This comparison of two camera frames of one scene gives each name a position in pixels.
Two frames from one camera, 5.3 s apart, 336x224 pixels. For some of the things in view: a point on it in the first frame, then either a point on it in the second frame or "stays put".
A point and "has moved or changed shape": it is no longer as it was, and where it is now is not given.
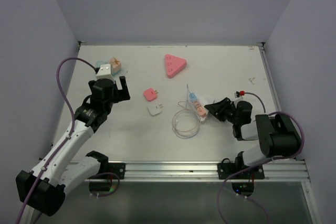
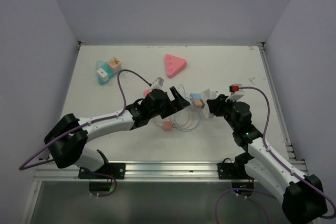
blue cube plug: x=192 y=96 has moved or changed shape
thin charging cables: x=186 y=109 has moved or changed shape
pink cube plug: x=201 y=112 -> x=167 y=125
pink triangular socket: x=174 y=65 stays put
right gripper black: x=218 y=108 stays put
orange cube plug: x=115 y=64 stays put
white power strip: x=202 y=118 -> x=206 y=95
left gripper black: x=122 y=94 -> x=174 y=104
